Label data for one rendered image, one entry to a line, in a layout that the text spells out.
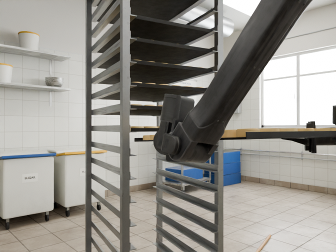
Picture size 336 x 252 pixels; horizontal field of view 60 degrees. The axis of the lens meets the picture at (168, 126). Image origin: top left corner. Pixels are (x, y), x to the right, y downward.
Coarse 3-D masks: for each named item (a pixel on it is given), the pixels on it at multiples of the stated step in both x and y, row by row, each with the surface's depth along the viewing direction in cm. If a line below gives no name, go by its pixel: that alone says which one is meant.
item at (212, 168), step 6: (156, 156) 186; (162, 156) 179; (174, 162) 162; (180, 162) 160; (186, 162) 154; (192, 162) 149; (198, 168) 140; (204, 168) 139; (210, 168) 135; (216, 168) 131
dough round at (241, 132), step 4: (240, 128) 62; (244, 128) 61; (248, 128) 61; (252, 128) 61; (256, 128) 62; (236, 132) 63; (240, 132) 62; (244, 132) 61; (236, 136) 63; (240, 136) 62; (244, 136) 61
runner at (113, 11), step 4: (116, 0) 126; (116, 4) 126; (112, 8) 131; (116, 8) 127; (108, 12) 136; (112, 12) 132; (116, 12) 132; (104, 16) 142; (108, 16) 137; (112, 16) 137; (100, 20) 149; (104, 20) 142; (108, 20) 142; (96, 24) 156; (100, 24) 149; (104, 24) 147; (96, 28) 156; (100, 28) 153; (92, 32) 163; (96, 32) 160; (92, 36) 167
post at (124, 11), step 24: (120, 0) 112; (120, 24) 112; (120, 48) 112; (120, 72) 112; (120, 96) 112; (120, 120) 111; (120, 144) 111; (120, 168) 111; (120, 192) 111; (120, 216) 111; (120, 240) 111
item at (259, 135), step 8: (248, 136) 58; (256, 136) 59; (264, 136) 60; (272, 136) 61; (280, 136) 62; (288, 136) 63; (296, 136) 64; (304, 136) 66; (312, 136) 67; (320, 136) 68; (328, 136) 70
